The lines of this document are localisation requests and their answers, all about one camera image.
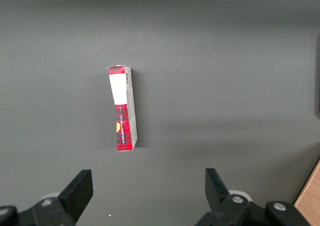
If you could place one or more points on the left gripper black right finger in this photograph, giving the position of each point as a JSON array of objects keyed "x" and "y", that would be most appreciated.
[{"x": 220, "y": 203}]

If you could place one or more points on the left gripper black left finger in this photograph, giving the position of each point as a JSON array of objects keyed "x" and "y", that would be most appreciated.
[{"x": 75, "y": 198}]

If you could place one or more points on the wooden two-drawer cabinet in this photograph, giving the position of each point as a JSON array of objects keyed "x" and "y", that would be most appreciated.
[{"x": 310, "y": 201}]

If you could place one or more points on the red tartan cardboard box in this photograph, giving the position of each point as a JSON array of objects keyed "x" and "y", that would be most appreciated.
[{"x": 120, "y": 91}]

